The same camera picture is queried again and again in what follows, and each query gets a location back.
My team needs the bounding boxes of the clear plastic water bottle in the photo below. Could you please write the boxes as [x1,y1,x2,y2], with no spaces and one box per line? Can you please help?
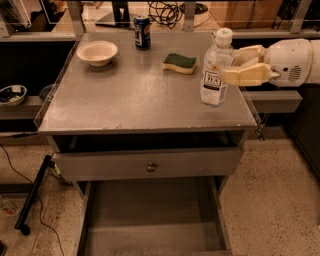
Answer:
[200,28,234,106]

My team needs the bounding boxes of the black bar with wheel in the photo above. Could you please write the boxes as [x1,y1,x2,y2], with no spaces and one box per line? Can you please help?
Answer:
[14,155,51,236]

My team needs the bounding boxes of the white paper bowl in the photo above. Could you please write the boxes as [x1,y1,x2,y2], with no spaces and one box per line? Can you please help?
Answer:
[77,41,118,67]

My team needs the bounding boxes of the grey side shelf beam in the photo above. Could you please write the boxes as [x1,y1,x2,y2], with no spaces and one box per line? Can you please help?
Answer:
[244,90,302,113]

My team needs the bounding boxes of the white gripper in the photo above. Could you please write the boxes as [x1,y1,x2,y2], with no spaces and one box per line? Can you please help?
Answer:
[218,39,314,87]

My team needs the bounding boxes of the cardboard box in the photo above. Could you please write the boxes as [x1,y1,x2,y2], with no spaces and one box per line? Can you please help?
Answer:
[209,0,283,29]

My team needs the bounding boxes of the coiled black cables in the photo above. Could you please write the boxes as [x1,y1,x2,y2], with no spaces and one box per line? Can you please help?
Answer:
[147,1,184,30]

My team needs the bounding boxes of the round brass drawer knob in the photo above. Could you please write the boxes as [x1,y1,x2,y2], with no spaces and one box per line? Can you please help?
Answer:
[146,162,157,172]

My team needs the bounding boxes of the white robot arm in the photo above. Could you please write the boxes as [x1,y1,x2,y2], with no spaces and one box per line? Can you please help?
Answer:
[218,38,320,87]

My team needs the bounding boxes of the grey top drawer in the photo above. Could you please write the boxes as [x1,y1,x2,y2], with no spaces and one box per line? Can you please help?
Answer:
[54,147,243,181]

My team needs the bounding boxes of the black floor cable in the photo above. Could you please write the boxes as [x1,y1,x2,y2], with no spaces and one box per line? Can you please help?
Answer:
[0,143,66,256]

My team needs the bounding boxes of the green yellow sponge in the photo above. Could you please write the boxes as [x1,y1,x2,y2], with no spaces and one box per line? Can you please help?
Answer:
[162,53,196,75]

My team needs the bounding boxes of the black monitor stand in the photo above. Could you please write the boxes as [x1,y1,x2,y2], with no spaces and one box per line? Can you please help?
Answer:
[95,0,134,29]

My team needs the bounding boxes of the blue pepsi soda can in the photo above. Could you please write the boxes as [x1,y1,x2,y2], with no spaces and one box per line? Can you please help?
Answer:
[134,15,151,49]

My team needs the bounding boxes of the white bowl with items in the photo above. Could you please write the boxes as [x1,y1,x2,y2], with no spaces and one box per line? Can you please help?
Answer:
[0,85,27,106]

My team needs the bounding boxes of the grey open middle drawer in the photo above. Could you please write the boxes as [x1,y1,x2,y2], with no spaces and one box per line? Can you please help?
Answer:
[73,177,233,256]

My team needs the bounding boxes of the grey drawer cabinet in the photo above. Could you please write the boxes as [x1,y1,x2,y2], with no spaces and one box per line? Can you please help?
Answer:
[39,31,256,253]

